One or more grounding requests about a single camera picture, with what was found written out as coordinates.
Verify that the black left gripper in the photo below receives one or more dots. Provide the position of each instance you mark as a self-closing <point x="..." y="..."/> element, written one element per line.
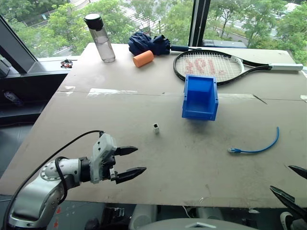
<point x="108" y="169"/>

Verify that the white rounded shape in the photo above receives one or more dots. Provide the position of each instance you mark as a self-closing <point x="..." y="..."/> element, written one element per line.
<point x="209" y="212"/>
<point x="144" y="215"/>

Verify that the small white adapter block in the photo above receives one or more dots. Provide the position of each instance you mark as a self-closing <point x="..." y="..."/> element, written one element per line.
<point x="156" y="129"/>

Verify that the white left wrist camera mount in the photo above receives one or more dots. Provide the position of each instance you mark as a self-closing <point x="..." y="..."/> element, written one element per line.
<point x="103" y="146"/>

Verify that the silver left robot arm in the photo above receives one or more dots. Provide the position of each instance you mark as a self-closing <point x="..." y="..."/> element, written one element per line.
<point x="36" y="191"/>

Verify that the short clear tape strip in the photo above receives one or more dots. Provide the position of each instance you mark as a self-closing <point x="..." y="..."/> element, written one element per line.
<point x="237" y="96"/>

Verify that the black metal bracket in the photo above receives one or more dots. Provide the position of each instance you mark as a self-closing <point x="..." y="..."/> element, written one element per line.
<point x="116" y="213"/>

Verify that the slanted dark window frame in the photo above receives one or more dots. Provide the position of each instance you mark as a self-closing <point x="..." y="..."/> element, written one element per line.
<point x="16" y="48"/>

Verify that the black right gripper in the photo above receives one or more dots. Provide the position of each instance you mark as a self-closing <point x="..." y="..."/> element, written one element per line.
<point x="299" y="224"/>

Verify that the blue plastic storage bin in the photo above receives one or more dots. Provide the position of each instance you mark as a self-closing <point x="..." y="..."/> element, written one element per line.
<point x="200" y="109"/>

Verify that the black white gadget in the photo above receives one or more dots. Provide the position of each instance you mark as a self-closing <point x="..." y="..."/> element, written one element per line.
<point x="11" y="97"/>

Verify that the black white tennis racket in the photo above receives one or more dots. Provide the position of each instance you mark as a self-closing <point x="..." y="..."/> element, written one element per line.
<point x="256" y="65"/>

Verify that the black window pillar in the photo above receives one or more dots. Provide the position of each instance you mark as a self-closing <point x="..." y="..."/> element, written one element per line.
<point x="199" y="21"/>

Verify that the clear bottle with black cap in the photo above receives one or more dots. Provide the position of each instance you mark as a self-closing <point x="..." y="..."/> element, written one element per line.
<point x="103" y="43"/>

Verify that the orange foam cylinder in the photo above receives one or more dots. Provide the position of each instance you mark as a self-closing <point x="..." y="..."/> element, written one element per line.
<point x="143" y="59"/>

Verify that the folded navy blue umbrella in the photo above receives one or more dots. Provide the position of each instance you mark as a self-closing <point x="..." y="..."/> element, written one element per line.
<point x="148" y="43"/>

